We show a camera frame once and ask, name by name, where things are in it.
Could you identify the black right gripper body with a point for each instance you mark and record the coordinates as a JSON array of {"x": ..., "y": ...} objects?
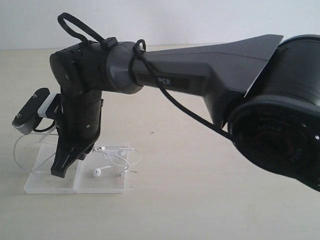
[{"x": 80, "y": 120}]

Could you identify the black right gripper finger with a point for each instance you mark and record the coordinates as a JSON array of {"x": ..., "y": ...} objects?
[
  {"x": 76, "y": 153},
  {"x": 62, "y": 161}
]

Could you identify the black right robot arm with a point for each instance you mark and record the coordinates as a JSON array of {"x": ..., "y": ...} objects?
[{"x": 261, "y": 93}]

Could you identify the clear plastic storage case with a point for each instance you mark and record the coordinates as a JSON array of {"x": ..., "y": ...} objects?
[{"x": 102, "y": 171}]

